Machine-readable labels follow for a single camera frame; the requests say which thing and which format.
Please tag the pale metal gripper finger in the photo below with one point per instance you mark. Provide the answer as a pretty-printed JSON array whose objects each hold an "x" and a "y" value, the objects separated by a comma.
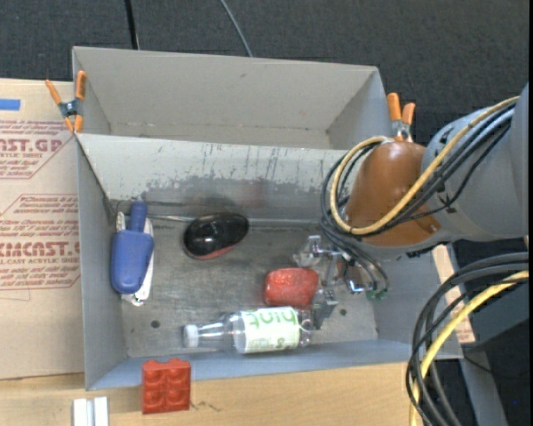
[
  {"x": 325, "y": 304},
  {"x": 314, "y": 251}
]

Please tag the red sponge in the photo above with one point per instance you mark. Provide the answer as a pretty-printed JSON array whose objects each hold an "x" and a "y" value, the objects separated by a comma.
[{"x": 291, "y": 286}]

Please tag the clear plastic bottle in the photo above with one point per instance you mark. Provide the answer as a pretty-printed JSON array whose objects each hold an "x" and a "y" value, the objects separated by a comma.
[{"x": 266, "y": 331}]

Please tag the black and red computer mouse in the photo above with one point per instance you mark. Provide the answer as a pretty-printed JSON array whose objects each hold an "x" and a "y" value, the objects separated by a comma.
[{"x": 213, "y": 233}]

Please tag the grey metal bin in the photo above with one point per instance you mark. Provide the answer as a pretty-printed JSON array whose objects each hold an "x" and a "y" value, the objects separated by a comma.
[{"x": 231, "y": 96}]

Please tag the red toy brick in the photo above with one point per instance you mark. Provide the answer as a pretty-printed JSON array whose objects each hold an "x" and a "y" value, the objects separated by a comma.
[{"x": 166, "y": 386}]

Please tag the blue and white brush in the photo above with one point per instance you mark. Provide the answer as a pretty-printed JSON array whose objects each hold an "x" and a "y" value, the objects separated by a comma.
[{"x": 131, "y": 255}]

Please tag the brown cardboard board red print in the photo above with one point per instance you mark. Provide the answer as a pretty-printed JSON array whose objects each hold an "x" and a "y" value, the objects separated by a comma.
[{"x": 35, "y": 326}]

